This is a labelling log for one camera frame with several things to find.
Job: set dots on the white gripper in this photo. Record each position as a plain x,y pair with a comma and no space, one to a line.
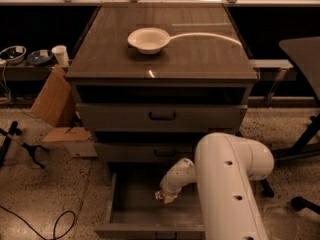
168,187

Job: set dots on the crushed orange can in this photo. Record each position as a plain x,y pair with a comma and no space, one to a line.
159,195

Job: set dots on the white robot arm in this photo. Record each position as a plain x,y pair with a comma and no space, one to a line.
222,168

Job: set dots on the bottom grey drawer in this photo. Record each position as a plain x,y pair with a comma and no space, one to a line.
134,213

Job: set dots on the grey drawer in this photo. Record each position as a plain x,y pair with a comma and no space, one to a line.
143,153
161,117
134,213

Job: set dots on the middle grey drawer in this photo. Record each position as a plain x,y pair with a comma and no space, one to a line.
143,153

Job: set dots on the top grey drawer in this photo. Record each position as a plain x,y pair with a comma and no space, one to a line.
161,117

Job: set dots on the white bowl on counter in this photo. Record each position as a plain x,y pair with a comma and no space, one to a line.
149,41

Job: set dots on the white cardboard box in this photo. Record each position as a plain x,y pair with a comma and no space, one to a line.
77,140

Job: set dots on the black chair caster leg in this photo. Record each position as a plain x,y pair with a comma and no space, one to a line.
299,203

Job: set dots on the brown cardboard sheet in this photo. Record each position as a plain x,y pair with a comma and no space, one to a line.
55,104

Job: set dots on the white paper cup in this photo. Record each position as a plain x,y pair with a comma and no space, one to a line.
61,55

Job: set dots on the grey side shelf left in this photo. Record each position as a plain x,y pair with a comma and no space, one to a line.
25,71

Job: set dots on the black metal stand frame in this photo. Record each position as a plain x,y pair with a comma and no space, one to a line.
302,145

